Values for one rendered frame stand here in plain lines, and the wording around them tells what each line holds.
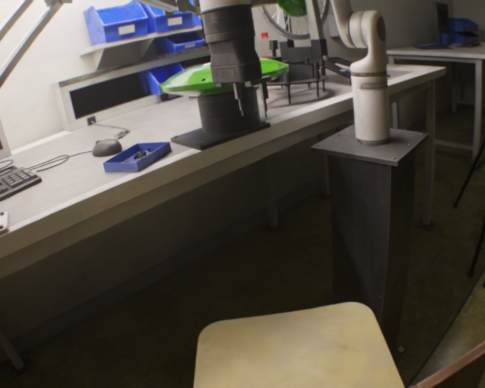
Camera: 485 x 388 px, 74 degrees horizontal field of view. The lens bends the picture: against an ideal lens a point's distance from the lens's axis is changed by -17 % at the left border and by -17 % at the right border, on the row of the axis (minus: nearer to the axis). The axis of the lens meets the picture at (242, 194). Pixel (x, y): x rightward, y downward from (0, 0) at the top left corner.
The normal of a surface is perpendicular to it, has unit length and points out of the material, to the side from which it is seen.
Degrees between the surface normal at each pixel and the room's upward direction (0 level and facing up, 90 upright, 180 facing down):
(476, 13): 90
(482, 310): 0
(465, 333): 0
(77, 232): 90
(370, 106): 90
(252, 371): 0
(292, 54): 90
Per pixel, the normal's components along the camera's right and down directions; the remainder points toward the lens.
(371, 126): -0.30, 0.43
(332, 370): -0.14, -0.90
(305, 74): -0.66, 0.36
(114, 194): 0.65, 0.22
